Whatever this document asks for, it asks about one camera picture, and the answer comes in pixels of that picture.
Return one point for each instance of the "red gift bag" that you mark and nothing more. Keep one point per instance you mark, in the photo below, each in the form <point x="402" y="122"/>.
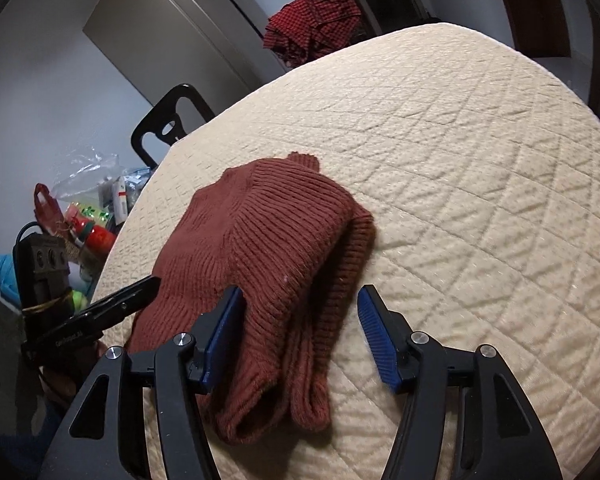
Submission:
<point x="48" y="213"/>

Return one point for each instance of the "beige quilted table cover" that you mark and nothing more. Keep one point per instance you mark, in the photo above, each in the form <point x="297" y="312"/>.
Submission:
<point x="482" y="172"/>

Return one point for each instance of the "pink green snack packet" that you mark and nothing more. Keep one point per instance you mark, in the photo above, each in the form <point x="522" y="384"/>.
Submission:
<point x="89" y="212"/>

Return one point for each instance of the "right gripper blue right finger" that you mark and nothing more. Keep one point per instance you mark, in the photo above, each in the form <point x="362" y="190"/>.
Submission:
<point x="498" y="434"/>

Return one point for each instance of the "red black checkered cloth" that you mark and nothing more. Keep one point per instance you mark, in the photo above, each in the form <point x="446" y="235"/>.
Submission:
<point x="304" y="30"/>

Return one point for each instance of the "blue thermos jug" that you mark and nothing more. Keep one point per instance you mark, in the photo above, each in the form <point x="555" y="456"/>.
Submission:
<point x="8" y="282"/>

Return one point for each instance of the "white medicine box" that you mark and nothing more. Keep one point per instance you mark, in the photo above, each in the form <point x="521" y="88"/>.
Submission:
<point x="119" y="200"/>

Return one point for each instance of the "grey refrigerator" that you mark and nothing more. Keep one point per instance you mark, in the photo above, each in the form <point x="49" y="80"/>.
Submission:
<point x="214" y="45"/>

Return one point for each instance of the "black chair behind table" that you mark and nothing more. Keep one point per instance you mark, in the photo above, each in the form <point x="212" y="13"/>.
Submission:
<point x="164" y="122"/>

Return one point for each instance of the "red reindeer thermos bottle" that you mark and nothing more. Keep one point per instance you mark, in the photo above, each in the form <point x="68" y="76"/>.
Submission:
<point x="98" y="240"/>

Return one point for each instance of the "rust red knit sweater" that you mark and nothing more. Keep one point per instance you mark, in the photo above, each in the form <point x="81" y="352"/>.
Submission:
<point x="295" y="242"/>

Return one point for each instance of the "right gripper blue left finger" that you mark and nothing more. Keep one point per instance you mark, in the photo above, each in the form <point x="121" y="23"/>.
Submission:
<point x="103" y="433"/>

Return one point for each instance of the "clear plastic bag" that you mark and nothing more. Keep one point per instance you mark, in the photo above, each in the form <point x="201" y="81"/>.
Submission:
<point x="87" y="170"/>

